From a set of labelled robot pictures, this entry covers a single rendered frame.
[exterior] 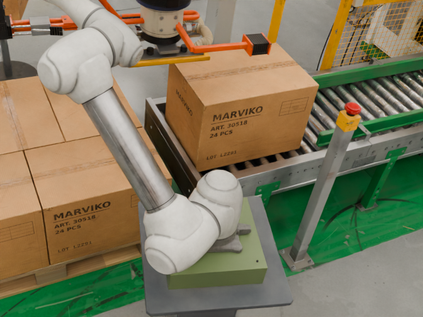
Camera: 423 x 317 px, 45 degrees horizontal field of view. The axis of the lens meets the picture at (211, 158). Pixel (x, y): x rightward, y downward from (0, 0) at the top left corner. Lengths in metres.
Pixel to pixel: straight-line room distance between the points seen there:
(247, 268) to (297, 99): 0.99
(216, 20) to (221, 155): 1.28
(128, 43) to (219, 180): 0.50
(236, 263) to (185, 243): 0.30
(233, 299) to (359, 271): 1.33
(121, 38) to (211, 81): 0.89
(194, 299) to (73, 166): 0.99
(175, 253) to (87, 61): 0.59
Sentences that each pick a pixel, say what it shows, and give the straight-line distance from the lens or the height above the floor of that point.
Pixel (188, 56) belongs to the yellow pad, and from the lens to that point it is 2.10.
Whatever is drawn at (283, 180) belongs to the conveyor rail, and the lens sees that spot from 2.61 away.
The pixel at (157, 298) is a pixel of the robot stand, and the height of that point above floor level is 0.75.
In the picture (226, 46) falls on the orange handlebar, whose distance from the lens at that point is 1.97.
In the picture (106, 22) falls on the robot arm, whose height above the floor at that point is 1.51.
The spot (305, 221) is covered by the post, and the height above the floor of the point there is 0.31.
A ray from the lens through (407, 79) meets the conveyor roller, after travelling 3.65.
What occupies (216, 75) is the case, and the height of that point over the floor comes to 0.95.
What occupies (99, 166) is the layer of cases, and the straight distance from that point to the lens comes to 2.47.
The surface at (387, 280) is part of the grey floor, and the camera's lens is 3.05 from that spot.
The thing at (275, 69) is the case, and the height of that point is 0.95.
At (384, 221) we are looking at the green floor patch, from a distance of 3.34.
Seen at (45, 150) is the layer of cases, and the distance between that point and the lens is 2.57.
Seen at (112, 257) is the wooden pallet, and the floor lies 0.02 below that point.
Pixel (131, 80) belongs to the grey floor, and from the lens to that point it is 4.02.
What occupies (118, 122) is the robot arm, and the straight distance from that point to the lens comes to 1.47.
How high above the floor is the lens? 2.24
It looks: 42 degrees down
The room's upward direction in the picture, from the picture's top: 9 degrees clockwise
